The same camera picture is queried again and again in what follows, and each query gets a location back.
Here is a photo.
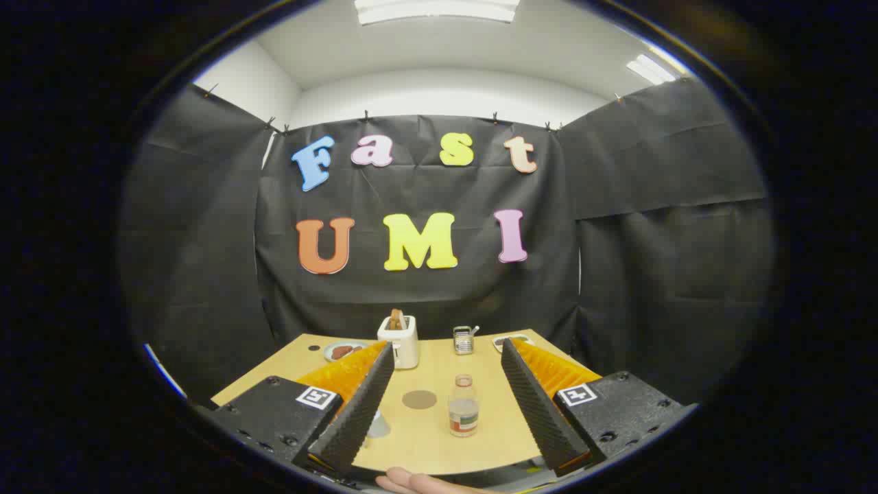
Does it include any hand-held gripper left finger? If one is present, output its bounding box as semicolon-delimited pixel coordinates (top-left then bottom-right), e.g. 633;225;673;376
206;341;396;481

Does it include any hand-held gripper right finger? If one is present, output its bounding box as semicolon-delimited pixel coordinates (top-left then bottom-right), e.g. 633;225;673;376
500;338;700;478

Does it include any clear juice bottle red ring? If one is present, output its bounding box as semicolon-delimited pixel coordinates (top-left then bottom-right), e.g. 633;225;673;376
449;374;479;438

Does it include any light green plate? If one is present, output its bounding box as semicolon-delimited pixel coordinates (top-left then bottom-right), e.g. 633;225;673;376
323;341;371;363

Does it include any wooden table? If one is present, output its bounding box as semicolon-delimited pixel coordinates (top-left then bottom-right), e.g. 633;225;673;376
211;329;604;476

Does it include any white toaster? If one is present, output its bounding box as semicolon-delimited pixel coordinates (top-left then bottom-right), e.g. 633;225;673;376
377;315;419;370

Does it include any small ceiling light panel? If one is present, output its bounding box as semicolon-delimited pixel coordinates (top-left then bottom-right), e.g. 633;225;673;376
626;54;676;86

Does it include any long ceiling light panel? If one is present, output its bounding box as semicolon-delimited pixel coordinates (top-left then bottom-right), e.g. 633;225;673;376
354;0;521;26

